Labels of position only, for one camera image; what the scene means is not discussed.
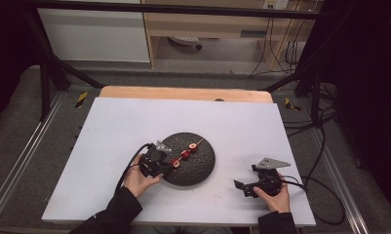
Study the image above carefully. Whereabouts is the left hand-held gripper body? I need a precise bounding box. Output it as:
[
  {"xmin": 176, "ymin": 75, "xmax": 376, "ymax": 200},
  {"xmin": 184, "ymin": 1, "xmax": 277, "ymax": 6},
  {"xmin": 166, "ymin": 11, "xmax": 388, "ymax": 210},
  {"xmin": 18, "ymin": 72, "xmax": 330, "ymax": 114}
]
[{"xmin": 138, "ymin": 139, "xmax": 173, "ymax": 178}]

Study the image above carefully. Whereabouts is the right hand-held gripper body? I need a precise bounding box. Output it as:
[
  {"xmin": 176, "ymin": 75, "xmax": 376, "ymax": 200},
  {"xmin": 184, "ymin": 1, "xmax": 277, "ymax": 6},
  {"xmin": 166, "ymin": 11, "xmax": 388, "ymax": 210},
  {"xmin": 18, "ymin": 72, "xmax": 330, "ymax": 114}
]
[{"xmin": 243, "ymin": 157, "xmax": 292, "ymax": 198}]

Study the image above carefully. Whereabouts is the black round plate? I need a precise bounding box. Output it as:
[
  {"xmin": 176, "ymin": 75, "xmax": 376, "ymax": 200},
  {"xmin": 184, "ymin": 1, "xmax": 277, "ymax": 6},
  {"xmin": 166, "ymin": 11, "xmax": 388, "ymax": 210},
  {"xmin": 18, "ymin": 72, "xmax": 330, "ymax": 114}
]
[{"xmin": 159, "ymin": 132, "xmax": 216, "ymax": 187}]

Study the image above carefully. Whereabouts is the thin wooden skewer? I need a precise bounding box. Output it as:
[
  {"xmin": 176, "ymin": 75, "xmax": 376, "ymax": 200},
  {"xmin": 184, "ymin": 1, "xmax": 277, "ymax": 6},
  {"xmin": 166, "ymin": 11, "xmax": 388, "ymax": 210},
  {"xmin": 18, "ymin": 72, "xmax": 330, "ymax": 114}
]
[{"xmin": 169, "ymin": 137, "xmax": 205, "ymax": 170}]

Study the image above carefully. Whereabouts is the person's right hand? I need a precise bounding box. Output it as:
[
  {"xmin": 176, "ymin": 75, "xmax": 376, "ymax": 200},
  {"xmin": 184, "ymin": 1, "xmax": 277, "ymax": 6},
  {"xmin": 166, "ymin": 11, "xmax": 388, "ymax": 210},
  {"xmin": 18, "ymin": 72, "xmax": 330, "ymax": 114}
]
[{"xmin": 253, "ymin": 175, "xmax": 292, "ymax": 215}]

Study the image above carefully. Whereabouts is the person's left hand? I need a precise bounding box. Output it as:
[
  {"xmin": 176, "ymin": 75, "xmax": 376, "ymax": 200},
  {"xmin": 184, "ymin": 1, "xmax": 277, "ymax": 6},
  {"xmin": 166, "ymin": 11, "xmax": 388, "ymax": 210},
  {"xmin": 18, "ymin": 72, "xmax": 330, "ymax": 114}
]
[{"xmin": 123, "ymin": 154, "xmax": 165, "ymax": 199}]

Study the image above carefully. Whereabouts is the wooden table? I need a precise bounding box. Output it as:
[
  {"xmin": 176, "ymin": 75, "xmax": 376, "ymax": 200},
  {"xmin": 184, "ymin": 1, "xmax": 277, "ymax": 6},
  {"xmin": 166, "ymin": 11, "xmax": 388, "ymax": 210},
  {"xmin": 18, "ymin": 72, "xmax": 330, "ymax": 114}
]
[{"xmin": 98, "ymin": 86, "xmax": 274, "ymax": 104}]

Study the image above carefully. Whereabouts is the yellow black tape strip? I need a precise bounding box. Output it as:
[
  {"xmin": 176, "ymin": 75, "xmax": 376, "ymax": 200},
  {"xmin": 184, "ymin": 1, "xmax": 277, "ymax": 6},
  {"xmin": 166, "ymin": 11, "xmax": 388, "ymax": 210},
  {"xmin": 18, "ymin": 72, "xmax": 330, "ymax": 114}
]
[
  {"xmin": 74, "ymin": 91, "xmax": 89, "ymax": 109},
  {"xmin": 284, "ymin": 97, "xmax": 301, "ymax": 112}
]

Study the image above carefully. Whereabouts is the white chair base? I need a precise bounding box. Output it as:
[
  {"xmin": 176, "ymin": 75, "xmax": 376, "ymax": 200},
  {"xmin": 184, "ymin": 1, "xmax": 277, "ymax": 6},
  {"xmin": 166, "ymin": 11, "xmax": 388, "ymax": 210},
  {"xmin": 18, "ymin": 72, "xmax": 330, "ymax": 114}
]
[{"xmin": 168, "ymin": 36, "xmax": 203, "ymax": 51}]

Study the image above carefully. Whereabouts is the white cabinet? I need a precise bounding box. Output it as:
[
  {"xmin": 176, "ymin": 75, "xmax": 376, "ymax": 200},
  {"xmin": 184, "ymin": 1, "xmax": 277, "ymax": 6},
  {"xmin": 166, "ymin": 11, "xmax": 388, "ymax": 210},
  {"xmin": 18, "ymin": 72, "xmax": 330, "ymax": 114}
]
[{"xmin": 40, "ymin": 8, "xmax": 151, "ymax": 63}]

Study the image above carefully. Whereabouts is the dark curtain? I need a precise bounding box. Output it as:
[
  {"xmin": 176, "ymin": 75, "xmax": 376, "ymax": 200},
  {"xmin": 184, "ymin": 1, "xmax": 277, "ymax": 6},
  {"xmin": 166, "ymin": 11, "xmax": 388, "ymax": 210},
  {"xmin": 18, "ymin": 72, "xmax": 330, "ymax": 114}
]
[
  {"xmin": 0, "ymin": 0, "xmax": 43, "ymax": 131},
  {"xmin": 316, "ymin": 0, "xmax": 391, "ymax": 213}
]

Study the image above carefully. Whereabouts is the light wooden desk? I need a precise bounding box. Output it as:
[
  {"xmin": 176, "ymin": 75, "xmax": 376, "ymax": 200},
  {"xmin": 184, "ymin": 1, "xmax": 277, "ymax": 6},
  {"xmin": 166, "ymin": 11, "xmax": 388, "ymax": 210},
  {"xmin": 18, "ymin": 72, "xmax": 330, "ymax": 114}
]
[{"xmin": 140, "ymin": 0, "xmax": 318, "ymax": 71}]

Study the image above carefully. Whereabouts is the white power strip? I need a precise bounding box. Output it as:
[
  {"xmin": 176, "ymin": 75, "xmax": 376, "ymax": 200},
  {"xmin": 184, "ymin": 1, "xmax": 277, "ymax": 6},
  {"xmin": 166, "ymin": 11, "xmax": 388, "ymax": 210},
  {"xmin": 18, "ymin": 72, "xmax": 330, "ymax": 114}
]
[{"xmin": 262, "ymin": 0, "xmax": 290, "ymax": 10}]

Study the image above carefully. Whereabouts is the right hand-held gripper cable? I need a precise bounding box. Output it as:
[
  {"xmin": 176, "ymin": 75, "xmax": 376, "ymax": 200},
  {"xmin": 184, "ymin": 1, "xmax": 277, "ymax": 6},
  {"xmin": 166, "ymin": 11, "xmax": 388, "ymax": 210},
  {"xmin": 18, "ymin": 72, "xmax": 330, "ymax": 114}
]
[{"xmin": 280, "ymin": 175, "xmax": 346, "ymax": 226}]

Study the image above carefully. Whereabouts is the aluminium rail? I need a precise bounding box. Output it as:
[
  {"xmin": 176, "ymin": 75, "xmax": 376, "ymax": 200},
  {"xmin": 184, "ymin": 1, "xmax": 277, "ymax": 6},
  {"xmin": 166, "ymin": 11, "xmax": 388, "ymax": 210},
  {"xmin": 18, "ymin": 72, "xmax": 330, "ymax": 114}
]
[
  {"xmin": 0, "ymin": 92, "xmax": 65, "ymax": 222},
  {"xmin": 308, "ymin": 126, "xmax": 370, "ymax": 234}
]

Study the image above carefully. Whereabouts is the black floor cable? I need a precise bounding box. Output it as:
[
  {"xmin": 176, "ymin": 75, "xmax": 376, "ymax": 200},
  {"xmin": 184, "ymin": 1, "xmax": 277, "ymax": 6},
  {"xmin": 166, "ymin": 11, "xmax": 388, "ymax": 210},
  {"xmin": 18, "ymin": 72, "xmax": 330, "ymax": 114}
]
[{"xmin": 282, "ymin": 82, "xmax": 338, "ymax": 137}]

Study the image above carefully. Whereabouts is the black hanging cable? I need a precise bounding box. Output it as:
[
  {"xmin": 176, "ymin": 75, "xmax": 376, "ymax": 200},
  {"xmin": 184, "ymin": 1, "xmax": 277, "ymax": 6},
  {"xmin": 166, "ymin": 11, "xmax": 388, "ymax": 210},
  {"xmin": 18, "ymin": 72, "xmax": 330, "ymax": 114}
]
[{"xmin": 250, "ymin": 18, "xmax": 276, "ymax": 77}]

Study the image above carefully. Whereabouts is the black cable bundle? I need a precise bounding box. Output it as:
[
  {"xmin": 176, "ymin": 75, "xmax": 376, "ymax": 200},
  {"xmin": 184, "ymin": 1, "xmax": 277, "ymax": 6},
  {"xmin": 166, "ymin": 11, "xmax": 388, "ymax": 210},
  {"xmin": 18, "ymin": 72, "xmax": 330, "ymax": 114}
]
[{"xmin": 284, "ymin": 13, "xmax": 309, "ymax": 74}]

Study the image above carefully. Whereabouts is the black metal frame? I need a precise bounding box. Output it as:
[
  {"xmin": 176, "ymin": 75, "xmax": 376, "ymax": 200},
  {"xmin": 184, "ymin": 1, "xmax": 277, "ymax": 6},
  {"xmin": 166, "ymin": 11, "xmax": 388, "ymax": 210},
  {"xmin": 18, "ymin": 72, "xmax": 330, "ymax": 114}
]
[{"xmin": 21, "ymin": 0, "xmax": 329, "ymax": 128}]

